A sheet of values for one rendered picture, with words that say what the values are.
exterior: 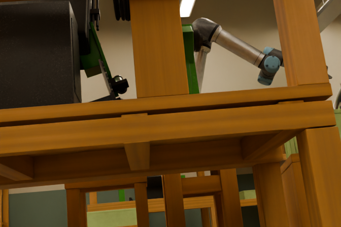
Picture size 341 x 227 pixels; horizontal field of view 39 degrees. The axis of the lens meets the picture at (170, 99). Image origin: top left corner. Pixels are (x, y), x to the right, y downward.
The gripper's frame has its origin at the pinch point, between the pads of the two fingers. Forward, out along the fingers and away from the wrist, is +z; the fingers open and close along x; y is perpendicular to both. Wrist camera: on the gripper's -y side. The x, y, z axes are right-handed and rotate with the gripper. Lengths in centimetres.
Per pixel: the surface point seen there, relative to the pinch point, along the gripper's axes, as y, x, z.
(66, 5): 49, -106, -92
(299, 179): -12, -70, -3
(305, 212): -19, -79, 3
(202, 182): -29, -74, -40
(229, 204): -32, -77, -26
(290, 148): -34.0, -21.4, -5.8
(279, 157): 2, -79, -14
